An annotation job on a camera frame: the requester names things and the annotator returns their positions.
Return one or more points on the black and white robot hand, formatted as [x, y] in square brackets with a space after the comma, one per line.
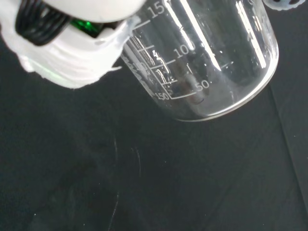
[72, 62]

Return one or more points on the black bench cloth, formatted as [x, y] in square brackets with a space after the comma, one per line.
[72, 168]

